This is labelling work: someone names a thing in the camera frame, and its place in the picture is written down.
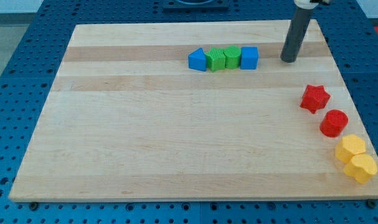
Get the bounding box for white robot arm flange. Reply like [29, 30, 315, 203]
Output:
[294, 0, 331, 10]

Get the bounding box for light wooden board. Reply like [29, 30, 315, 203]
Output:
[9, 20, 378, 202]

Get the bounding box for blue triangle block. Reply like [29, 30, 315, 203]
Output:
[188, 48, 207, 72]

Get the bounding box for green star block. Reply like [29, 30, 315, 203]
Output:
[205, 47, 226, 72]

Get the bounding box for green cylinder block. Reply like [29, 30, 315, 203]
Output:
[224, 45, 241, 69]

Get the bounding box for blue cube block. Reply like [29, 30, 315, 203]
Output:
[240, 46, 259, 70]

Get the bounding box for red star block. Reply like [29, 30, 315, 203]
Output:
[300, 85, 331, 114]

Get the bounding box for red cylinder block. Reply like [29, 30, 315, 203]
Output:
[319, 110, 349, 138]

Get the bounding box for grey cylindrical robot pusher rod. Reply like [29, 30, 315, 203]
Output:
[280, 6, 313, 63]

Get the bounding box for yellow hexagon block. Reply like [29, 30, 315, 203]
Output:
[334, 134, 366, 164]

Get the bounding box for yellow heart block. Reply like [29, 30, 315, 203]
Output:
[343, 154, 378, 184]

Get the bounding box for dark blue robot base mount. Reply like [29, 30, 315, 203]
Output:
[160, 0, 229, 10]

